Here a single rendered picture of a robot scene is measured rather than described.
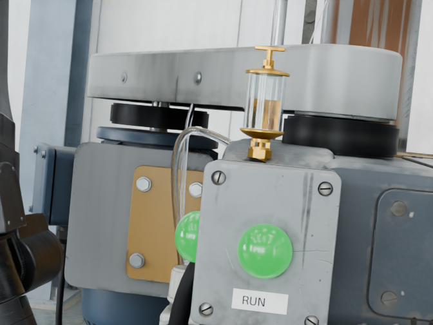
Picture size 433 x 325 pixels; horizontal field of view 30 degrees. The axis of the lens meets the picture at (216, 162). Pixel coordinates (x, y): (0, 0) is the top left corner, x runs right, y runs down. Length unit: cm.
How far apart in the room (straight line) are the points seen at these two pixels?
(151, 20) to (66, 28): 67
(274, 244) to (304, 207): 3
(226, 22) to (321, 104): 513
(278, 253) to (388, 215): 9
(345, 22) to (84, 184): 36
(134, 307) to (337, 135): 42
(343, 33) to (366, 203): 52
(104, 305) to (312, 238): 55
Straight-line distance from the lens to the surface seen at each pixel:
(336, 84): 60
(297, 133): 61
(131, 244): 89
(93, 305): 97
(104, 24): 588
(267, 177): 44
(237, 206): 44
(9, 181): 68
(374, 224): 49
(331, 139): 60
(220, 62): 72
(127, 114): 94
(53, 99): 546
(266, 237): 43
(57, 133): 545
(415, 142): 570
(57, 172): 92
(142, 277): 90
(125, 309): 95
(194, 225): 45
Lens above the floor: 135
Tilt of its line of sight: 3 degrees down
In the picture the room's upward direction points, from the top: 5 degrees clockwise
